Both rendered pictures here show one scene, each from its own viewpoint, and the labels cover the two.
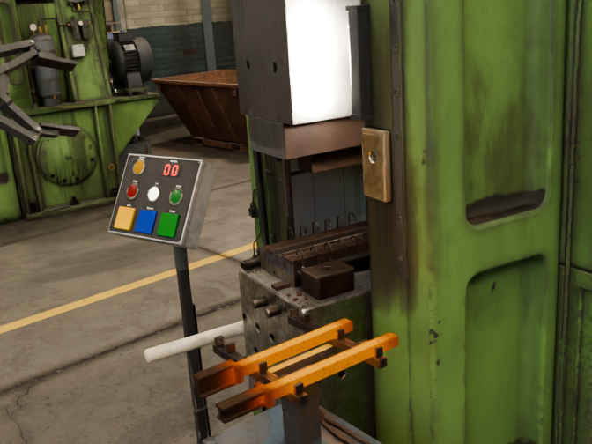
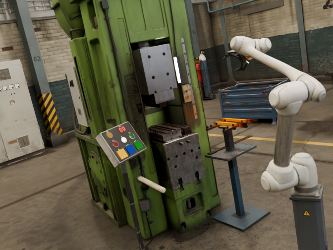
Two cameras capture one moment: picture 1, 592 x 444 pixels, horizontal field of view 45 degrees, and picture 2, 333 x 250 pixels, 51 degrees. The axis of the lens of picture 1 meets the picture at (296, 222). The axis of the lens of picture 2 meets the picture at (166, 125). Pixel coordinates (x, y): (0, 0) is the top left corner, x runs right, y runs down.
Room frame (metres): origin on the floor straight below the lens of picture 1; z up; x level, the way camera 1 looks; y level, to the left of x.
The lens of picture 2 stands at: (1.87, 3.15, 1.73)
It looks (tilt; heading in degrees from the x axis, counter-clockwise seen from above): 12 degrees down; 271
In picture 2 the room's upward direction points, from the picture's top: 11 degrees counter-clockwise
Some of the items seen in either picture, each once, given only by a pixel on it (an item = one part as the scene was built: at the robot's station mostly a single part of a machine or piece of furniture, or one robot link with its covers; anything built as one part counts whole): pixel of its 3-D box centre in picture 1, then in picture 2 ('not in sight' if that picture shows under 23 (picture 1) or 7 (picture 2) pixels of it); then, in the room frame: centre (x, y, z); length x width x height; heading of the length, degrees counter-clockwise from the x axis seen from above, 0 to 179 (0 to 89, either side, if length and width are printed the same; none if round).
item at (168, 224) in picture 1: (169, 225); (138, 145); (2.20, 0.40, 1.01); 0.07 x 0.05 x 0.07; 54
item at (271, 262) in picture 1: (337, 247); (161, 132); (2.02, -0.12, 0.96); 0.42 x 0.20 x 0.09; 119
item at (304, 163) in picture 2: not in sight; (302, 169); (1.08, 0.93, 0.77); 0.18 x 0.16 x 0.22; 17
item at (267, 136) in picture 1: (331, 126); (153, 95); (2.02, -0.12, 1.32); 0.42 x 0.20 x 0.10; 119
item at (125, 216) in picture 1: (125, 218); (122, 154); (2.32, 0.57, 1.01); 0.07 x 0.05 x 0.07; 54
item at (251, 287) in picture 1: (355, 334); (170, 156); (1.97, -0.15, 0.69); 0.56 x 0.38 x 0.45; 119
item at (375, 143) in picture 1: (376, 164); (186, 93); (1.70, -0.20, 1.27); 0.09 x 0.02 x 0.17; 29
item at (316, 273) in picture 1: (328, 279); (184, 129); (1.79, -0.08, 0.95); 0.12 x 0.08 x 0.06; 119
